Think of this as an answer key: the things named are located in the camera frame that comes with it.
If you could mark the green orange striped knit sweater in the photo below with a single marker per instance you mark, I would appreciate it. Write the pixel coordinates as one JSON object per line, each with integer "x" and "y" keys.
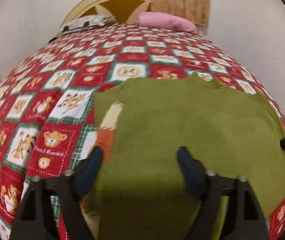
{"x": 187, "y": 135}

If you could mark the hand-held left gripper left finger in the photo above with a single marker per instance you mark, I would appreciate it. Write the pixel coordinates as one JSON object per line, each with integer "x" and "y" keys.
{"x": 92, "y": 170}

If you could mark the red bear print bedspread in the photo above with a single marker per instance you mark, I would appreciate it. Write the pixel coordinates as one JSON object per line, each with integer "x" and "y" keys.
{"x": 50, "y": 120}

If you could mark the car print pillow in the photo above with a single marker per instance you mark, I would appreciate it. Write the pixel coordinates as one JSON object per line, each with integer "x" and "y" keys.
{"x": 85, "y": 23}

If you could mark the cream wooden bed headboard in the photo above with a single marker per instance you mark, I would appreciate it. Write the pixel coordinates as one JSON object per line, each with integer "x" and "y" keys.
{"x": 112, "y": 2}

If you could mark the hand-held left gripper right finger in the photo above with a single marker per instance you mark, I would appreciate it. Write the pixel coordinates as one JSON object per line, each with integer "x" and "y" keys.
{"x": 190, "y": 170}

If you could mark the beige floral window curtain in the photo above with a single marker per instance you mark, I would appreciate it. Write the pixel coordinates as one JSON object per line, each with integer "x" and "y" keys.
{"x": 182, "y": 1}

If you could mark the pink pillow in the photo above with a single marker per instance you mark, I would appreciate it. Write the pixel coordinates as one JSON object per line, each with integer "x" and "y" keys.
{"x": 166, "y": 21}

